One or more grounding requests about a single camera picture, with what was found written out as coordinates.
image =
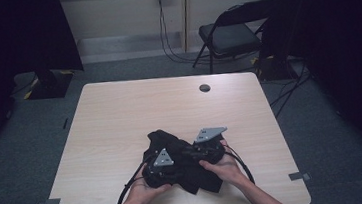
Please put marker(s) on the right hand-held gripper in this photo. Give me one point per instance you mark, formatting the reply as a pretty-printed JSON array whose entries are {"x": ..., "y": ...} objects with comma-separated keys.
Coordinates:
[{"x": 209, "y": 139}]

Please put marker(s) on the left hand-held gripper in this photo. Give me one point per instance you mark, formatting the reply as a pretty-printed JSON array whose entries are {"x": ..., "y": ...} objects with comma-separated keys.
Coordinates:
[{"x": 163, "y": 162}]

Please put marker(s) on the black pants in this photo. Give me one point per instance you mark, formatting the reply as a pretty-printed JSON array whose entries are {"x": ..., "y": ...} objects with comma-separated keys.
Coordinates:
[{"x": 182, "y": 168}]

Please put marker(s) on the person's right hand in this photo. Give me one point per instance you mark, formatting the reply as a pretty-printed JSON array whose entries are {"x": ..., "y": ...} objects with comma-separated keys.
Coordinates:
[{"x": 225, "y": 169}]

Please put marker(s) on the person's left hand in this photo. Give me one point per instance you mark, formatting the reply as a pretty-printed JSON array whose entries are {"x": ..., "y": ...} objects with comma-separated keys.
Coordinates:
[{"x": 141, "y": 194}]

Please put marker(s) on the round grey table grommet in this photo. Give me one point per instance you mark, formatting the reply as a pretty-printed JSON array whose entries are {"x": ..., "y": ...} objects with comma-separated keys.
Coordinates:
[{"x": 204, "y": 88}]

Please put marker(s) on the black stand base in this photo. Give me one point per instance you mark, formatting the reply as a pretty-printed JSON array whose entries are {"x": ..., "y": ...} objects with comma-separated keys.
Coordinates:
[
  {"x": 273, "y": 69},
  {"x": 50, "y": 86}
]

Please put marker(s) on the black folding chair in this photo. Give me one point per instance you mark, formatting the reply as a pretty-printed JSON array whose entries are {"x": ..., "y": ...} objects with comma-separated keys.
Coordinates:
[{"x": 229, "y": 38}]

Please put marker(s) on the dark curtain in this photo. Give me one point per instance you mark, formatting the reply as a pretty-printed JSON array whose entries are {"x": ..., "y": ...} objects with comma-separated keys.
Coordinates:
[
  {"x": 3, "y": 48},
  {"x": 339, "y": 33}
]

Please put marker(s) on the wooden wall strip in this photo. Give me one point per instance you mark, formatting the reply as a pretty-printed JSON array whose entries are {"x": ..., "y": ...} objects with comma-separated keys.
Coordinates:
[{"x": 185, "y": 18}]

